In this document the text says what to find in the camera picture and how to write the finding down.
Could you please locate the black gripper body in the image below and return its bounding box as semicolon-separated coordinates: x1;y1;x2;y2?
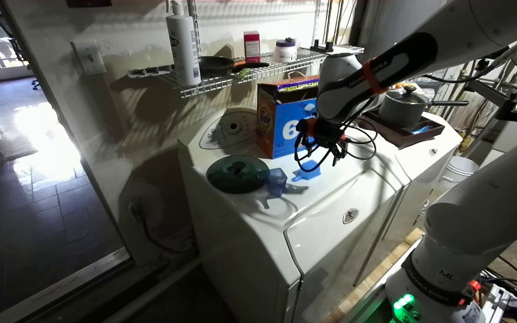
306;116;349;152

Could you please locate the blue Tide detergent box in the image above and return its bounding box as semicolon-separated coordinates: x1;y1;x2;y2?
256;76;324;162

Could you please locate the translucent blue plastic cup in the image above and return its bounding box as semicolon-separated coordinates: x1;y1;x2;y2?
261;168;311;200

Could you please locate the dark brown tray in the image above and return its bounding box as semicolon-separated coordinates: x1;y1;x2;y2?
356;110;448;152

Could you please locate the gray pot with lid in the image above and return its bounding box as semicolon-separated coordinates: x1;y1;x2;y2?
378;82;471;130

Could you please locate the white jar with lid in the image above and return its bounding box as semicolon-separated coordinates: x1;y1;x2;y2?
274;37;300;65

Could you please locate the white washing machine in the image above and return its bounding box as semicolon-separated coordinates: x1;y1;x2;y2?
177;107;414;323

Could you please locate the black frying pan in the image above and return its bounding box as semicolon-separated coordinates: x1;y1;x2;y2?
198;55;272;80

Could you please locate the wooden base board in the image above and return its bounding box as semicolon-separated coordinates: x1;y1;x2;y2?
329;227;428;323

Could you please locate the tall white bottle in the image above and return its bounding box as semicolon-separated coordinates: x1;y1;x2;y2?
164;0;205;91

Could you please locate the green glowing device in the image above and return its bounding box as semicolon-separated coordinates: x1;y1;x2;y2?
390;293;424;323

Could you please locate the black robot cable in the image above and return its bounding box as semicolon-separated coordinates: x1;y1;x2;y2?
293;98;381;177

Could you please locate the white wire shelf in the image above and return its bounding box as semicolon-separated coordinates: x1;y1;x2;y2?
128;44;367;101

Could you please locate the black camera stand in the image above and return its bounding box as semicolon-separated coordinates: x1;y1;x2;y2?
466;74;517;130

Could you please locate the black washer power cord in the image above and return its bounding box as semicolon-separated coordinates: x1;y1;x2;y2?
128;202;196;257

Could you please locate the white wall outlet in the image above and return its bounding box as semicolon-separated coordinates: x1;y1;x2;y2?
72;40;108;78

